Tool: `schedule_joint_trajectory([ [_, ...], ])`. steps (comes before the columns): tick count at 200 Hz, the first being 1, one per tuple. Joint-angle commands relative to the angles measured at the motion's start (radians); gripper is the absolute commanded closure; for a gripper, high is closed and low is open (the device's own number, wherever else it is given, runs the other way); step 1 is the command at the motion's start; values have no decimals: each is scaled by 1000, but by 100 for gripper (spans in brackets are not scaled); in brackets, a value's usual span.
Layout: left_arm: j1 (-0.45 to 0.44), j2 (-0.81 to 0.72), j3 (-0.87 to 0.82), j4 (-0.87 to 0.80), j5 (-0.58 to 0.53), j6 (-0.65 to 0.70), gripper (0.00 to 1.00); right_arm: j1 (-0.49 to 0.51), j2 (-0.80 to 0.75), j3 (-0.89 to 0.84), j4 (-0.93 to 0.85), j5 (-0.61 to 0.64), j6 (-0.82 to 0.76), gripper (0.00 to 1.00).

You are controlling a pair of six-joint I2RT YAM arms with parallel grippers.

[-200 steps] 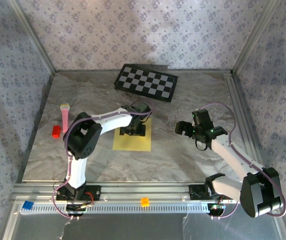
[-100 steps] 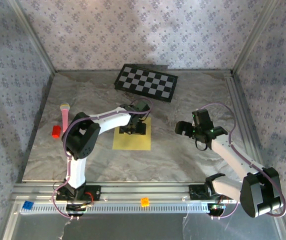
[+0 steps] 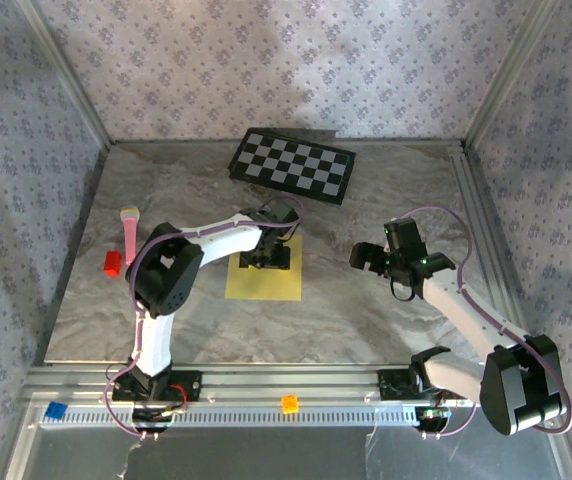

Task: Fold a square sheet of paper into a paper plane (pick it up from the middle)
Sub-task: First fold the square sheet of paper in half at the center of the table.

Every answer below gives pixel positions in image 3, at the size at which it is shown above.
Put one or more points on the aluminium corner post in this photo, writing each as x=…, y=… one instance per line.
x=508, y=75
x=68, y=75

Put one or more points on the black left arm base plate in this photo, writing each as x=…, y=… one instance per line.
x=191, y=387

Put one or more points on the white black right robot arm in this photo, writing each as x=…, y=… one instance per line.
x=466, y=315

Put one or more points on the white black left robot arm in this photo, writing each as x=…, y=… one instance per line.
x=156, y=340

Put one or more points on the grooved aluminium table rail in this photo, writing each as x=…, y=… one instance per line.
x=476, y=200

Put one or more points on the orange toy brick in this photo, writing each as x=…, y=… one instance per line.
x=290, y=404

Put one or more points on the small green circuit board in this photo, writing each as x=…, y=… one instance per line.
x=433, y=416
x=151, y=417

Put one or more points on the long aluminium frame rail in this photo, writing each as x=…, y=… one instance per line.
x=266, y=382

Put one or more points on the black grey checkerboard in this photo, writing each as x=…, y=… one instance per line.
x=291, y=165

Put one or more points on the blue toy brick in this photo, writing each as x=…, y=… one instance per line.
x=56, y=410

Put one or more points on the yellow paper sheet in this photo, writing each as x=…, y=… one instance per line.
x=266, y=285

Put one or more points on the grey metal tray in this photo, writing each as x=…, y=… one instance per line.
x=266, y=455

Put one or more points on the red toy brick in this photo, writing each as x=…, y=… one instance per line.
x=112, y=264

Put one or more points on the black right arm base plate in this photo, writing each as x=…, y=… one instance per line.
x=391, y=387

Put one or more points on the pink toy microphone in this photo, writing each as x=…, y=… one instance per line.
x=129, y=240

